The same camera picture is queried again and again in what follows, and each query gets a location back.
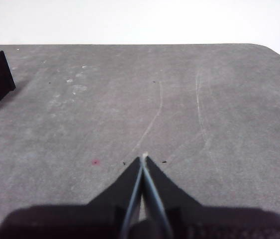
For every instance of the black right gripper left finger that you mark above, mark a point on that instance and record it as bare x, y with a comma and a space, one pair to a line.
100, 219

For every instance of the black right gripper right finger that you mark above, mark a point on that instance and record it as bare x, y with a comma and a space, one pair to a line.
194, 221

